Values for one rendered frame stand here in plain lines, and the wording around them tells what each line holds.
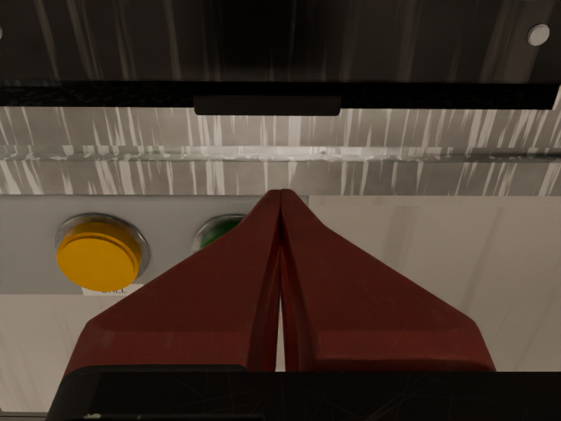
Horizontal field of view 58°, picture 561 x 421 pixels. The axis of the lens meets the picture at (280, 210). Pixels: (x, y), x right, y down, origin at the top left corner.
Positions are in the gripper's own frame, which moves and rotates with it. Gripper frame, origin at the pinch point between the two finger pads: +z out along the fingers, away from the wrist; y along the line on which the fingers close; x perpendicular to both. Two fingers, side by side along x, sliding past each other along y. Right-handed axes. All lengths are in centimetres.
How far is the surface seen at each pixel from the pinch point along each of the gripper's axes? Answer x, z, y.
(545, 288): 22.5, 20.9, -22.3
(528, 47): -1.5, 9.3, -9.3
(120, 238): 7.9, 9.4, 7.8
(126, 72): -0.6, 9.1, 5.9
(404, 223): 15.5, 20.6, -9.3
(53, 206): 6.5, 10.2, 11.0
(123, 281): 10.4, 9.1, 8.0
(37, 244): 8.9, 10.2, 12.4
